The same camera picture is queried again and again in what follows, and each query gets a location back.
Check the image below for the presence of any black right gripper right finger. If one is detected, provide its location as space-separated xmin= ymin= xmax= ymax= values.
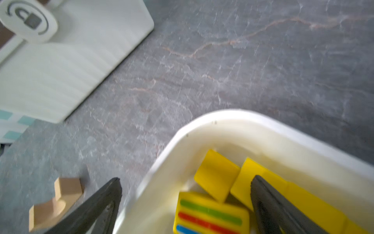
xmin=250 ymin=175 xmax=327 ymax=234

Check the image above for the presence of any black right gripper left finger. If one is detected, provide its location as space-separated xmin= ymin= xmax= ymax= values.
xmin=46 ymin=177 xmax=122 ymax=234

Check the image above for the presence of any white oval plastic tub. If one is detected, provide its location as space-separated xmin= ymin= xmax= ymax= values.
xmin=114 ymin=110 xmax=374 ymax=234

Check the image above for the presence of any rainbow striped block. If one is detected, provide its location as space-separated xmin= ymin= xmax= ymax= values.
xmin=173 ymin=192 xmax=250 ymax=234

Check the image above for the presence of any brown small block left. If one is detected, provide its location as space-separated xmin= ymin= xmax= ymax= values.
xmin=29 ymin=177 xmax=83 ymax=233

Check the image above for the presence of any yellow cube far right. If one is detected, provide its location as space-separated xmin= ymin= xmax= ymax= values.
xmin=194 ymin=150 xmax=240 ymax=203

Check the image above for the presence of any brown lidded storage box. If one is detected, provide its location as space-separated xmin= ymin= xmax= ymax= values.
xmin=1 ymin=1 xmax=154 ymax=123

